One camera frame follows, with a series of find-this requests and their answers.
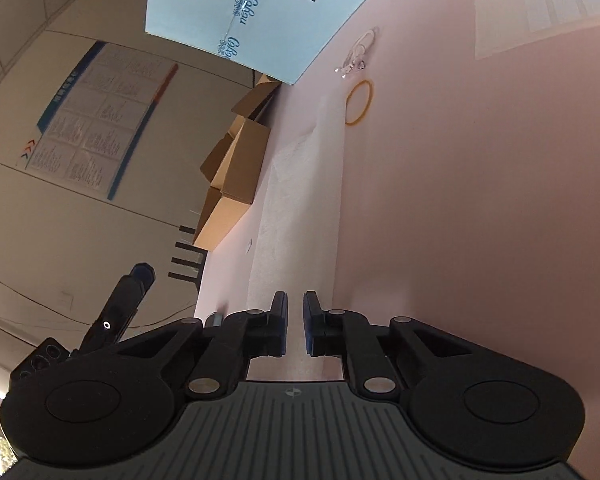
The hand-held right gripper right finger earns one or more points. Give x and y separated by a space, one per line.
312 327

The dark blue smartphone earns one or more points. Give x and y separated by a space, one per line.
214 320

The wall poster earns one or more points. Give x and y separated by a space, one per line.
100 115

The light blue box with shipping label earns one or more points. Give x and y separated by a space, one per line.
280 25

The brown cardboard box with flaps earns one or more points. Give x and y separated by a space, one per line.
257 100

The tan rubber band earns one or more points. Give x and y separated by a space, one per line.
352 123

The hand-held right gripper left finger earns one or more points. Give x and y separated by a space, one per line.
279 325

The white label sticker sheet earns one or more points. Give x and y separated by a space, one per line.
540 5

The open brown cardboard box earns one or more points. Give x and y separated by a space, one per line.
230 185

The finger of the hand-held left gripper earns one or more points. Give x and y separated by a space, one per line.
122 305

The black router with antennas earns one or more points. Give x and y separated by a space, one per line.
192 260

